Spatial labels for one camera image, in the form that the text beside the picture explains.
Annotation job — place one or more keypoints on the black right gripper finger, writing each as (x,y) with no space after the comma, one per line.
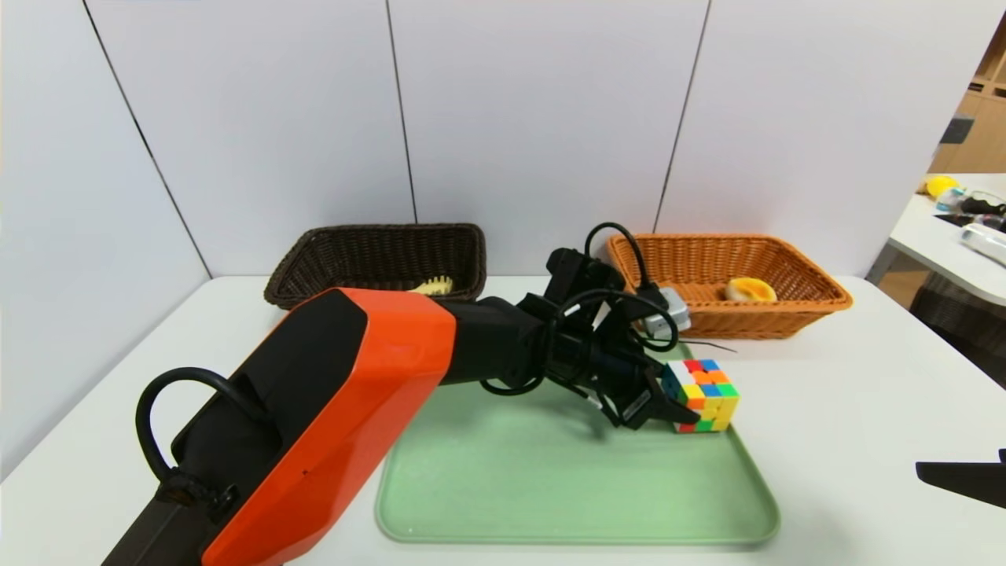
(971,481)

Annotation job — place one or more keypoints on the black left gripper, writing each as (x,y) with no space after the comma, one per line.
(633,398)

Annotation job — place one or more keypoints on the multicoloured puzzle cube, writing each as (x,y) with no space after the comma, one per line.
(707,393)

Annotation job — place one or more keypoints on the cream bun with yellow centre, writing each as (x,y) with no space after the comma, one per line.
(750,291)

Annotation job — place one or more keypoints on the pale yellow comb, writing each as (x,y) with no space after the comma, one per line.
(434,286)

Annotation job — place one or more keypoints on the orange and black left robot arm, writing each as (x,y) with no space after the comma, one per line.
(330,409)

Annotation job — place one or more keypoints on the orange wicker basket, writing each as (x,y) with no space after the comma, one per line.
(802,306)

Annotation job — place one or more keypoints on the dark brown wicker basket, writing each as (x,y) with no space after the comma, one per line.
(369,251)

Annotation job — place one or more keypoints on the pale green plastic tray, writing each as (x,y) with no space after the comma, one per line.
(550,487)

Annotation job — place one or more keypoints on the white elongated device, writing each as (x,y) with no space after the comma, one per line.
(984,242)

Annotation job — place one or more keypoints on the white side table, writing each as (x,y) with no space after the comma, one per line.
(943,236)

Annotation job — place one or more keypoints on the yellow round object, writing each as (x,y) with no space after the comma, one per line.
(940,185)

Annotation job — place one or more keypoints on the wooden shelving unit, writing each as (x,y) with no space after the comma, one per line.
(982,118)

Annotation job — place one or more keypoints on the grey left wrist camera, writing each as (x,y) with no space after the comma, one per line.
(668,313)

